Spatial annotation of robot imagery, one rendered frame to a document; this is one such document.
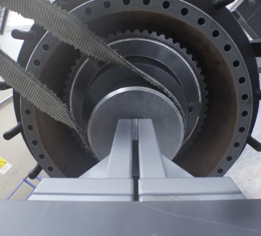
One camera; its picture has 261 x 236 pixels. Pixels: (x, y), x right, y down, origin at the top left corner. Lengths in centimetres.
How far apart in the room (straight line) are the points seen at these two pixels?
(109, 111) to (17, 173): 624
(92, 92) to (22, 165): 625
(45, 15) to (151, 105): 19
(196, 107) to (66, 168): 30
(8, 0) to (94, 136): 22
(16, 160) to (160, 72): 634
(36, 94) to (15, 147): 639
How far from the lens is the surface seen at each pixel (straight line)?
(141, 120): 15
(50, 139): 41
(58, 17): 29
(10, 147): 667
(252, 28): 159
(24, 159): 661
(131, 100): 25
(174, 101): 28
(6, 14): 884
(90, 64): 41
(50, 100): 31
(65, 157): 43
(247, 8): 159
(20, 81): 33
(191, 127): 45
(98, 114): 27
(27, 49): 42
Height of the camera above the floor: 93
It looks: 9 degrees down
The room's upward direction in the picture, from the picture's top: 48 degrees counter-clockwise
